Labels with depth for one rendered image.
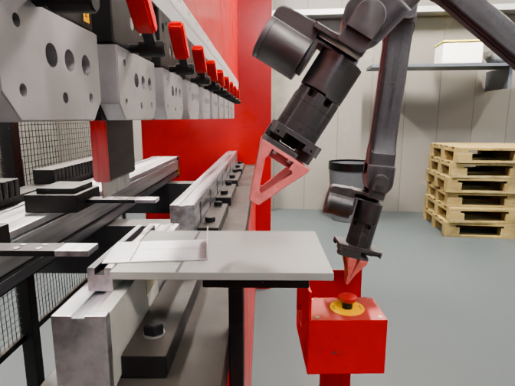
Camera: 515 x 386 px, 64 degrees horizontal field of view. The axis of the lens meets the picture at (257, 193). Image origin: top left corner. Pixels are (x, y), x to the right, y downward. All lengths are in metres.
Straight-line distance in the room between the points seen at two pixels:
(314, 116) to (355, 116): 4.81
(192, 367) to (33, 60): 0.39
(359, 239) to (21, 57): 0.78
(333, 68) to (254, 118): 2.20
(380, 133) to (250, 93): 1.84
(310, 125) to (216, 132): 2.23
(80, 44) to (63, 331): 0.30
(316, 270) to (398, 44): 0.58
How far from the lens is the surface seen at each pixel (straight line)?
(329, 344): 0.89
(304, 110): 0.50
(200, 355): 0.57
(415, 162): 5.48
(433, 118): 5.50
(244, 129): 2.70
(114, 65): 0.47
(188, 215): 1.01
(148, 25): 0.48
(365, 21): 0.49
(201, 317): 0.66
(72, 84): 0.37
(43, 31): 0.34
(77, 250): 0.59
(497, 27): 1.01
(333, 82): 0.51
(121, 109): 0.47
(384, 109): 0.93
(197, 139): 2.73
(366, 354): 0.92
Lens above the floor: 1.18
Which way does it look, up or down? 10 degrees down
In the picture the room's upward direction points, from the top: straight up
